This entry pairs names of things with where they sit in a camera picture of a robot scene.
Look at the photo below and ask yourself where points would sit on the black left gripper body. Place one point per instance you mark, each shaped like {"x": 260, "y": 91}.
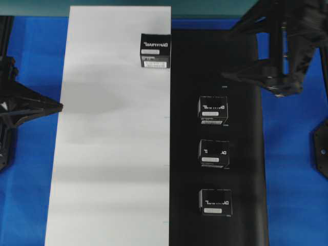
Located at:
{"x": 14, "y": 109}

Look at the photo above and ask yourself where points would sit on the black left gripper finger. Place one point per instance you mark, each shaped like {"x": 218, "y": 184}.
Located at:
{"x": 23, "y": 116}
{"x": 29, "y": 98}

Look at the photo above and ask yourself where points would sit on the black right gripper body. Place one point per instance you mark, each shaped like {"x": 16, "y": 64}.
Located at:
{"x": 292, "y": 46}

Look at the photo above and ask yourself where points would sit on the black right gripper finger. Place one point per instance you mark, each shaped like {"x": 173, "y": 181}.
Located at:
{"x": 261, "y": 73}
{"x": 250, "y": 23}

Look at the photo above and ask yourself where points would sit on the black box top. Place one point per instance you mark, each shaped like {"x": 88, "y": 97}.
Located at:
{"x": 155, "y": 51}

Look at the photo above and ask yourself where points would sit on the black box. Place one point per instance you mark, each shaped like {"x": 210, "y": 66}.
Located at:
{"x": 155, "y": 51}
{"x": 213, "y": 110}
{"x": 215, "y": 202}
{"x": 214, "y": 153}

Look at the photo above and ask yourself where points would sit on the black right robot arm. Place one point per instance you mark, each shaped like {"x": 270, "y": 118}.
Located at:
{"x": 281, "y": 11}

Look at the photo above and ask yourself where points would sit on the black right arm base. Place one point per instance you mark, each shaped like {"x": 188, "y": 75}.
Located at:
{"x": 318, "y": 148}

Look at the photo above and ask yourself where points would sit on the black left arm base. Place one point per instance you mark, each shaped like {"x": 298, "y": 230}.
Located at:
{"x": 8, "y": 141}

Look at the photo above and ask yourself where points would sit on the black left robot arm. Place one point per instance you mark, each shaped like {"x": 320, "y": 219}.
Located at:
{"x": 6, "y": 28}

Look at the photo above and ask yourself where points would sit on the black base board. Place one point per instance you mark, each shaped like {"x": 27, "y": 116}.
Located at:
{"x": 198, "y": 57}

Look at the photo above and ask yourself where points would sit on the white base board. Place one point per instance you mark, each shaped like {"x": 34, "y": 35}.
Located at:
{"x": 110, "y": 178}

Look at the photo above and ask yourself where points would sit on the black box bottom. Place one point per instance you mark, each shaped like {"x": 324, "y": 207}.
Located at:
{"x": 215, "y": 202}

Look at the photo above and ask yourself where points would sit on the blue table cloth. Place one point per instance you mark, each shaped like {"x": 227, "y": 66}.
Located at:
{"x": 297, "y": 192}

